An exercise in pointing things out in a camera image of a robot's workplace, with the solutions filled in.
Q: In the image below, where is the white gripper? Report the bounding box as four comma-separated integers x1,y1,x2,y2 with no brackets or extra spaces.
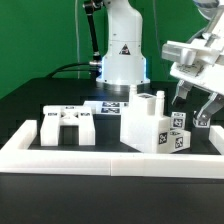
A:
170,37,224,123

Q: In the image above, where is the white chair seat part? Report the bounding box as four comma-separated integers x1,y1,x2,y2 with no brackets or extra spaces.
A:
120,91,170,154

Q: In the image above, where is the white chair back part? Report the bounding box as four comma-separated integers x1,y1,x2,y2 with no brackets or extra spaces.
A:
40,105,95,146

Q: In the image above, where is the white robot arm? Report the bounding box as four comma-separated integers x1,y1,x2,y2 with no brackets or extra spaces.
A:
97,0,224,122

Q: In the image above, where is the small tagged white cube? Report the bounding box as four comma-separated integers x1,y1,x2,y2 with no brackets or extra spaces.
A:
171,112,186,129
193,119,210,128

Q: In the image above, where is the white sheet with tags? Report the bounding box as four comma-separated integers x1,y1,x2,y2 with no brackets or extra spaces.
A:
84,101,128,115

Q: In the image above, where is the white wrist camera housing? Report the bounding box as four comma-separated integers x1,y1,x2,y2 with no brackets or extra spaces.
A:
162,41,199,65

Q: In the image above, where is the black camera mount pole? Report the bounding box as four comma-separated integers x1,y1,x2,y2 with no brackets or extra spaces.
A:
83,0,101,61

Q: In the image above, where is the black cable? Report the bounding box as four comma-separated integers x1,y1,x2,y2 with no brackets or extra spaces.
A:
45,61,101,80

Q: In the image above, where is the white U-shaped border frame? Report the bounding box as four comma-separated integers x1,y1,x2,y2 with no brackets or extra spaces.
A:
0,120,224,179

